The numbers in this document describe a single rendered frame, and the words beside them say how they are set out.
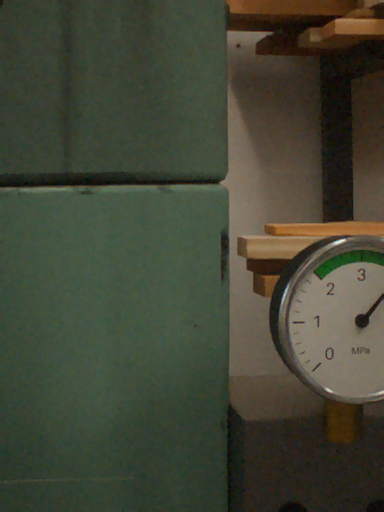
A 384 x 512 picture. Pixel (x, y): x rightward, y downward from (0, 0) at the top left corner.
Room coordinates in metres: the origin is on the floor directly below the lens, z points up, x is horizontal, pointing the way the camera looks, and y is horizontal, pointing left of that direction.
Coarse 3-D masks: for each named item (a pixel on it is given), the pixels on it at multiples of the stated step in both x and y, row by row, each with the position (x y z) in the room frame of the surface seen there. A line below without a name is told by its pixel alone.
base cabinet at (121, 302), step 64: (0, 192) 0.53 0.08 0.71; (64, 192) 0.53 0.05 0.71; (128, 192) 0.53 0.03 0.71; (192, 192) 0.54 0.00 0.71; (0, 256) 0.53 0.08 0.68; (64, 256) 0.53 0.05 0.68; (128, 256) 0.53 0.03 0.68; (192, 256) 0.54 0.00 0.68; (0, 320) 0.53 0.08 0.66; (64, 320) 0.53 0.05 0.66; (128, 320) 0.53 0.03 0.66; (192, 320) 0.54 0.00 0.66; (0, 384) 0.53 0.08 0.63; (64, 384) 0.53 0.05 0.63; (128, 384) 0.53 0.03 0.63; (192, 384) 0.54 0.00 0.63; (0, 448) 0.53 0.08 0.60; (64, 448) 0.53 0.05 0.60; (128, 448) 0.53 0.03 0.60; (192, 448) 0.54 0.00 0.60
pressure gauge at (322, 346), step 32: (320, 256) 0.48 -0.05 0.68; (352, 256) 0.48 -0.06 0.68; (288, 288) 0.47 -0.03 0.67; (320, 288) 0.48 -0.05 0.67; (352, 288) 0.48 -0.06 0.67; (288, 320) 0.47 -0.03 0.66; (320, 320) 0.48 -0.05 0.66; (352, 320) 0.48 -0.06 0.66; (288, 352) 0.47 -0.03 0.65; (320, 352) 0.48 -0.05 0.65; (352, 352) 0.48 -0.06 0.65; (320, 384) 0.48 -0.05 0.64; (352, 384) 0.48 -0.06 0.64; (352, 416) 0.50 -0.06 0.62
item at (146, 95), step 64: (64, 0) 0.53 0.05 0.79; (128, 0) 0.53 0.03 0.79; (192, 0) 0.54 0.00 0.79; (0, 64) 0.53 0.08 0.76; (64, 64) 0.53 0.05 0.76; (128, 64) 0.53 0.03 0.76; (192, 64) 0.54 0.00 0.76; (0, 128) 0.53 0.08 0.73; (64, 128) 0.53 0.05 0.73; (128, 128) 0.53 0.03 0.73; (192, 128) 0.54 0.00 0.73
